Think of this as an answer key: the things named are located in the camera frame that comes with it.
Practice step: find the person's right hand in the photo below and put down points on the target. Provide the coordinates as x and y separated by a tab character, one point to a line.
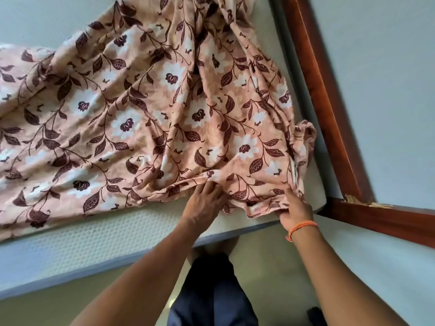
299	212

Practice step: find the person's left hand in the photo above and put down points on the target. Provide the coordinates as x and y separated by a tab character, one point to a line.
204	205

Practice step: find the brown wooden bed headboard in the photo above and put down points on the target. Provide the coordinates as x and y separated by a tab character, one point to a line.
323	98

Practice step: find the peach floral sheet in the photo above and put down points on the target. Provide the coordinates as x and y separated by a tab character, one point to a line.
153	98

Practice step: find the white honeycomb mattress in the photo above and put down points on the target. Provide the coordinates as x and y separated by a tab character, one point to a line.
85	244

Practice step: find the person's left forearm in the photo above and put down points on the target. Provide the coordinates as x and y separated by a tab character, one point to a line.
142	281

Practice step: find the person's right forearm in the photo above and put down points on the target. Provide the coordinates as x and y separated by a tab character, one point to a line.
340	285

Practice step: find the person's dark trousers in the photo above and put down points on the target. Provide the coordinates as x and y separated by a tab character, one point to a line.
210	295

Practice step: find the orange wrist band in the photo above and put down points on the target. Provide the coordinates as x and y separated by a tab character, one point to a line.
302	226

